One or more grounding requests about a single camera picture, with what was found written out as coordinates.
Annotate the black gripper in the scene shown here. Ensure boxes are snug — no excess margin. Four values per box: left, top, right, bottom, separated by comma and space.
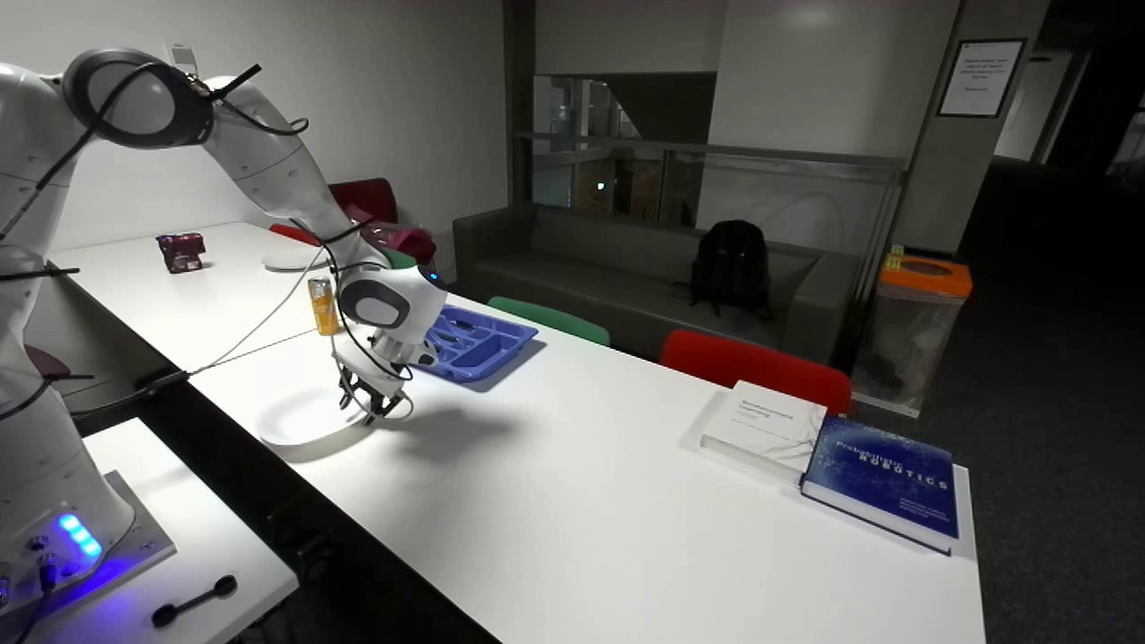
332, 349, 416, 428

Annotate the blue plastic cutlery tray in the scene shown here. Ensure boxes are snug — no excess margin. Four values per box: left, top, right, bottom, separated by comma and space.
416, 300, 549, 393

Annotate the orange drink can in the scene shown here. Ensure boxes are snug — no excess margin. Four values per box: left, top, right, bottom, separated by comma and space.
302, 275, 348, 339

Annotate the dark red chair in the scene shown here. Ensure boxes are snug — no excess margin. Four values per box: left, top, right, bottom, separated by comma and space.
265, 174, 441, 268

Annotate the small red packet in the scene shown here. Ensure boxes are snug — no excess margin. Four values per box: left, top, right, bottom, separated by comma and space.
152, 229, 212, 275

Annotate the bright red chair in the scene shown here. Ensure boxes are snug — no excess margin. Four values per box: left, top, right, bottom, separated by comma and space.
658, 330, 856, 417

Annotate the black backpack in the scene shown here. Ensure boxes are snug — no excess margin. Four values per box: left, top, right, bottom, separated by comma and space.
688, 219, 775, 318

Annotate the white book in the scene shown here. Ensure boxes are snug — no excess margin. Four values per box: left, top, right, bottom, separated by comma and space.
679, 380, 830, 482

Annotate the glass metal balustrade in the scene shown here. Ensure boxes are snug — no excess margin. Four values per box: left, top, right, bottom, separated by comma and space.
512, 124, 911, 242

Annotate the blue book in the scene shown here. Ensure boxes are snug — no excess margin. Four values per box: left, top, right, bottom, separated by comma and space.
796, 414, 963, 557

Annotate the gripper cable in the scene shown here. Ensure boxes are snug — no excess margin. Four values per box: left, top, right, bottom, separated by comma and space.
176, 242, 332, 385

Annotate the black dumbbell shaped handle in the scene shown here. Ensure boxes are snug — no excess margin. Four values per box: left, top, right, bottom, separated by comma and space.
149, 572, 239, 631

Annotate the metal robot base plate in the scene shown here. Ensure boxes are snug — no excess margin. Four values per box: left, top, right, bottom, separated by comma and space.
0, 470, 178, 626

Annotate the framed wall notice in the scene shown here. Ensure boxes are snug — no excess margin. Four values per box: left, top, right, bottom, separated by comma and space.
933, 36, 1029, 120

